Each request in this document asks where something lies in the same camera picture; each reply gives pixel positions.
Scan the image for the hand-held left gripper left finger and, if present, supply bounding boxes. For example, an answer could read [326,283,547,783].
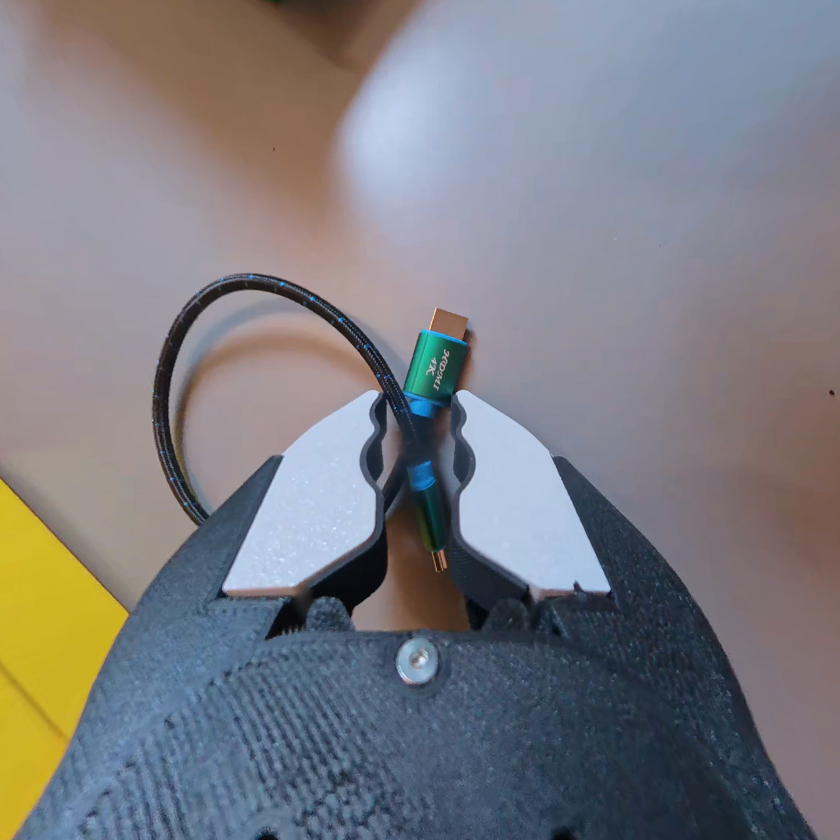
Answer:
[222,389,392,614]

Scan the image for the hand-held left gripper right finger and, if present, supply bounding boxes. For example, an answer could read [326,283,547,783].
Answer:
[448,389,613,608]

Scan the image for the braided hdmi cable green plugs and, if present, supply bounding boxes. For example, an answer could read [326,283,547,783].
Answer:
[152,274,471,573]

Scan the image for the yellow plastic bin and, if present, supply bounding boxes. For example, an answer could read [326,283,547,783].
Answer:
[0,476,130,837]

